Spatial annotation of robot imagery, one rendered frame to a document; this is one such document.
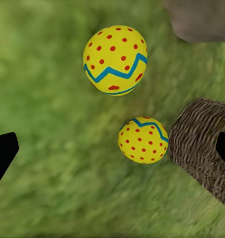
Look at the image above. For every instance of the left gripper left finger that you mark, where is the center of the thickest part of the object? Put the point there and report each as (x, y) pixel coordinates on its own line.
(8, 149)

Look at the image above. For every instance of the tree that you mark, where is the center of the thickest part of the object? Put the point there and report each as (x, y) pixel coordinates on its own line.
(197, 21)

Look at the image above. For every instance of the wicker basket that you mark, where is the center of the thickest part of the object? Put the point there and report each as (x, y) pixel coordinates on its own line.
(194, 150)

